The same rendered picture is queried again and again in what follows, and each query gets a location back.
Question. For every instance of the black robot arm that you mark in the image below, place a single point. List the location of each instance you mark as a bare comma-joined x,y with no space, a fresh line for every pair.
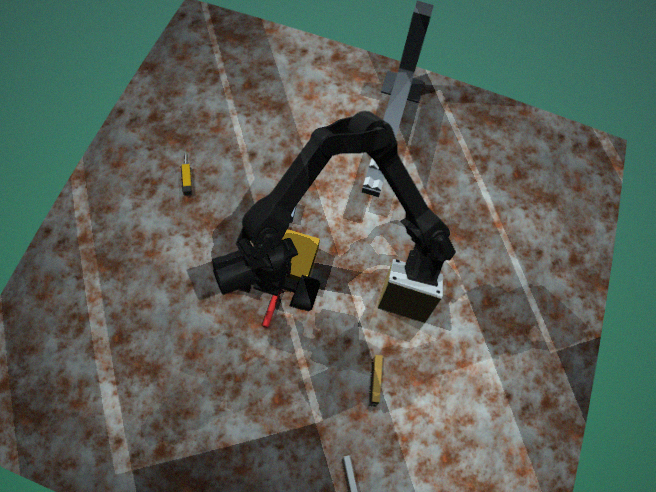
266,222

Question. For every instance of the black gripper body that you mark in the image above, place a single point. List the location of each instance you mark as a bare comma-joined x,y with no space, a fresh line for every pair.
305,292

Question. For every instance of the red cylindrical rod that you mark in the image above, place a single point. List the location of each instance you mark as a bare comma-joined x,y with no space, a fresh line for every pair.
270,310

